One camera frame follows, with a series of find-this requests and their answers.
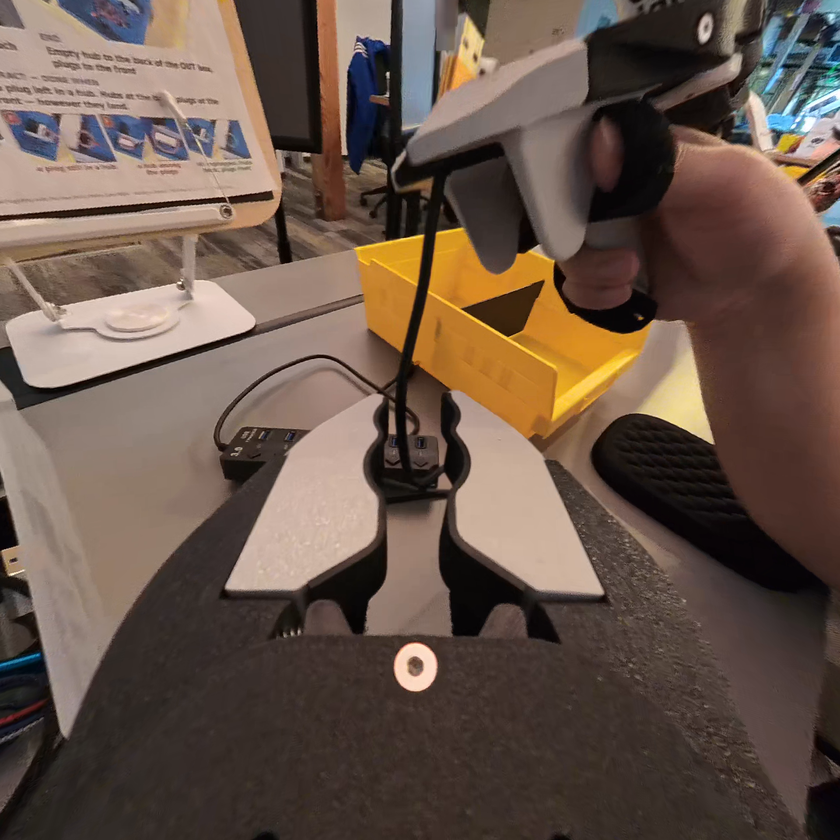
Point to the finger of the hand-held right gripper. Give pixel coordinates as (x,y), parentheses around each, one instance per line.
(512,98)
(489,216)

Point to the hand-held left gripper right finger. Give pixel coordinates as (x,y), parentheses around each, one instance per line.
(518,518)

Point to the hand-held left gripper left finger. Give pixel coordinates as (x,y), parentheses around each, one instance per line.
(308,518)

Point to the black multi-port usb hub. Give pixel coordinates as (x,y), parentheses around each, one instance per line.
(262,453)

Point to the clear plastic bin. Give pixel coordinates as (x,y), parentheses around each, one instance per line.
(59,590)

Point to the person's right forearm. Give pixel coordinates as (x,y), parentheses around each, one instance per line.
(774,459)

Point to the person's right hand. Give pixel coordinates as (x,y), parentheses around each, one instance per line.
(735,249)

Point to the black bin divider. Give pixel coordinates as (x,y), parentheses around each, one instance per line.
(505,312)

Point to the black pole stand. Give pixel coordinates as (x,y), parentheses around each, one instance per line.
(396,98)

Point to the yellow plastic bin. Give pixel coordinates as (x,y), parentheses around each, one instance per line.
(459,354)

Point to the blue jacket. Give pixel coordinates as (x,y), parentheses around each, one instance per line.
(364,92)

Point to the black wrist rest pad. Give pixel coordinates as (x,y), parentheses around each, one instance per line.
(669,472)

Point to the white metal document stand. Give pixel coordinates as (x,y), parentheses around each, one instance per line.
(197,315)

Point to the black partition panel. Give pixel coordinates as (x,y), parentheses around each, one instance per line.
(275,65)

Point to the wooden post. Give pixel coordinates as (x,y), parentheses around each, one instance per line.
(330,131)

